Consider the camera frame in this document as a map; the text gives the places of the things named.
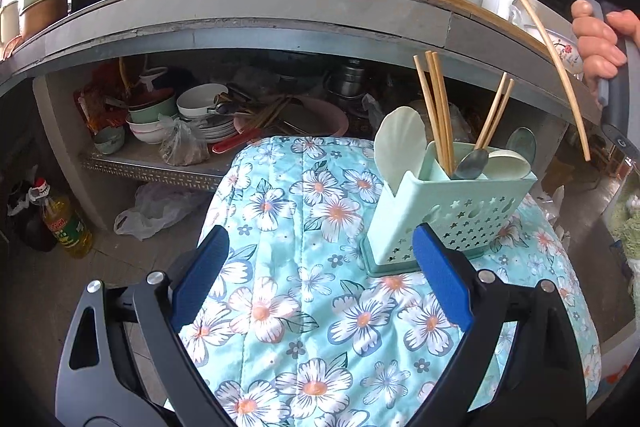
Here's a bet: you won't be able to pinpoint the concrete kitchen counter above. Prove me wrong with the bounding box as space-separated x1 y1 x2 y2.
1 0 575 121

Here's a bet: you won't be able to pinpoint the person's right hand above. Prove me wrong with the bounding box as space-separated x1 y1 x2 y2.
570 0 639 98

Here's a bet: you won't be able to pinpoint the white floral bowl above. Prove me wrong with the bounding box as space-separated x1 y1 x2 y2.
548 30 584 76

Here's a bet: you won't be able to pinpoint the cooking oil bottle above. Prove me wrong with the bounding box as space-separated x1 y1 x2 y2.
28 178 93 259

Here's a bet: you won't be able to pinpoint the mint green utensil holder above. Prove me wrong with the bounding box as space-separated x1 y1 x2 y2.
361 143 537 277

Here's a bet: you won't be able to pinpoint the floral quilted cloth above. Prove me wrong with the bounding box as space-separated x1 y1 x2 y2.
164 134 604 427

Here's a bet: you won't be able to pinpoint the white plastic bag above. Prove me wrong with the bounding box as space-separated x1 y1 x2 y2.
113 182 210 242

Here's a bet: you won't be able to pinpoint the metal spoon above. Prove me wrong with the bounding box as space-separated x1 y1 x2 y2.
452 148 489 180

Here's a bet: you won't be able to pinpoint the pale green rice paddle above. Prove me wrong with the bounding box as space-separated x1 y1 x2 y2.
373 106 427 195

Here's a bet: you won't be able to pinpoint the stacked white bowls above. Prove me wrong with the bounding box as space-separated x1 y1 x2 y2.
177 83 236 143

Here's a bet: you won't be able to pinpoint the pink plastic basin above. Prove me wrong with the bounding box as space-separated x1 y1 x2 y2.
231 95 340 147

